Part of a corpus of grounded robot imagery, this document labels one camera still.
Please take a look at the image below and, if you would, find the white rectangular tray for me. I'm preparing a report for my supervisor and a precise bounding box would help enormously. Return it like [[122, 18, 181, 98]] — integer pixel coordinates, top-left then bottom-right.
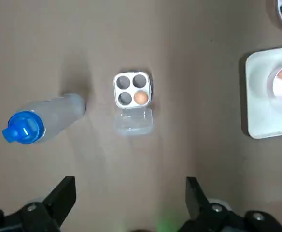
[[242, 44, 282, 140]]

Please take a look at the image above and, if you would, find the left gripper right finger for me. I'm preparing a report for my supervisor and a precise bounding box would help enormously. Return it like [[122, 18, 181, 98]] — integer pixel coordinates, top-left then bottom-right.
[[177, 176, 282, 232]]

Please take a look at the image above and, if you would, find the clear bottle with blue cap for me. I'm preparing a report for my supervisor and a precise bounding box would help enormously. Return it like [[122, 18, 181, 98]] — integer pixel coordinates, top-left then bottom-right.
[[1, 93, 86, 145]]

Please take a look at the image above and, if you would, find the white egg holder clear lid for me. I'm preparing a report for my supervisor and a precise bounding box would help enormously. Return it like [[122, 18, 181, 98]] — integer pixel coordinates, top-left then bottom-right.
[[113, 70, 154, 136]]

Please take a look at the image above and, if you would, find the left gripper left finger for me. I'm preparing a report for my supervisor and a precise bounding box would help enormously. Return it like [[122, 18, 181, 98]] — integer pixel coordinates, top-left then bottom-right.
[[0, 176, 77, 232]]

